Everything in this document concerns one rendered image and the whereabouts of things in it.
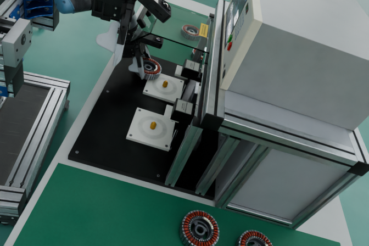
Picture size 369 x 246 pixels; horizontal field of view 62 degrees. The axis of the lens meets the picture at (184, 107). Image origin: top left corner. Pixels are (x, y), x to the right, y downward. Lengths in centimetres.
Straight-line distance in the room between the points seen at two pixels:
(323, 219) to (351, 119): 44
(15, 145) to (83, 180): 82
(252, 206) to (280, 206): 8
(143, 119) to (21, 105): 96
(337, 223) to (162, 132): 69
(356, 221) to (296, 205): 151
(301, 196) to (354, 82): 37
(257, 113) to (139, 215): 44
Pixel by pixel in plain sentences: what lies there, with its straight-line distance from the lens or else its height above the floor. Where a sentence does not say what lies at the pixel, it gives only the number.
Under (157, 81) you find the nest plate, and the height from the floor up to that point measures 78.
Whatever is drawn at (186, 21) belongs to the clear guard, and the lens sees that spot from 115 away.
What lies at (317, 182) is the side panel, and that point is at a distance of 94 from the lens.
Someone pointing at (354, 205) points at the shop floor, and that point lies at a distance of 260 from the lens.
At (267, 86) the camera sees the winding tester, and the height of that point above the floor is 117.
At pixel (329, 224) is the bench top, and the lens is 124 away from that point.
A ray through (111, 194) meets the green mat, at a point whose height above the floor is 75.
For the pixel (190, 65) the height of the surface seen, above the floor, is 92.
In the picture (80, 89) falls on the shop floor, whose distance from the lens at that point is 232.
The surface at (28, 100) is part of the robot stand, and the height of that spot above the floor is 21.
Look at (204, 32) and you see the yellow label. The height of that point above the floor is 107.
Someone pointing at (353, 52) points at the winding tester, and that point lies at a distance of 80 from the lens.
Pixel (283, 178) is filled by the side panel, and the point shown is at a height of 96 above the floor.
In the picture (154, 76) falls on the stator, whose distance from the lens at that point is 126.
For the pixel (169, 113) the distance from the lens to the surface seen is 102.
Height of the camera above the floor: 158
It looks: 41 degrees down
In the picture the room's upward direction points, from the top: 23 degrees clockwise
